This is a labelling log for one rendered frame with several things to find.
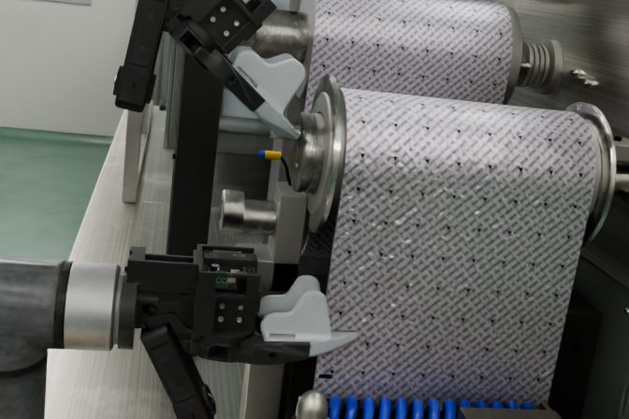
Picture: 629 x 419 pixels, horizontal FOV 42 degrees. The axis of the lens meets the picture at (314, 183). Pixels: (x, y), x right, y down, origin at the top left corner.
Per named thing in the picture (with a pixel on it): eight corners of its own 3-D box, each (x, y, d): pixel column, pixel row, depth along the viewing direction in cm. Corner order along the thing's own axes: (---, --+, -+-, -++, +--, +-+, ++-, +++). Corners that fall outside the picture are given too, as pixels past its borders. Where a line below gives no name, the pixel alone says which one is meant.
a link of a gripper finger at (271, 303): (363, 284, 74) (262, 279, 72) (354, 344, 75) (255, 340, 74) (355, 272, 77) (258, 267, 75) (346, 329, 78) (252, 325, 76)
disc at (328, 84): (297, 206, 85) (314, 65, 81) (301, 206, 85) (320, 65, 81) (320, 254, 71) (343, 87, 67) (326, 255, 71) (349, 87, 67)
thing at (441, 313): (310, 406, 76) (336, 219, 72) (542, 412, 81) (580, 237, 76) (311, 409, 76) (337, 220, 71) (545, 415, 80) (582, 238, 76)
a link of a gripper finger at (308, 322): (371, 300, 71) (266, 293, 69) (361, 362, 72) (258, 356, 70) (364, 286, 73) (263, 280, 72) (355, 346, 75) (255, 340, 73)
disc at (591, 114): (526, 223, 90) (552, 91, 86) (531, 223, 90) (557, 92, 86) (591, 272, 76) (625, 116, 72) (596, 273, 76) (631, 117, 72)
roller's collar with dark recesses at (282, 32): (249, 57, 101) (255, 5, 99) (297, 63, 102) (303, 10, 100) (254, 64, 95) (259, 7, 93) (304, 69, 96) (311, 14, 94)
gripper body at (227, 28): (284, 13, 68) (179, -100, 64) (210, 85, 68) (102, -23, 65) (273, 8, 75) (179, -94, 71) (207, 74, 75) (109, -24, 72)
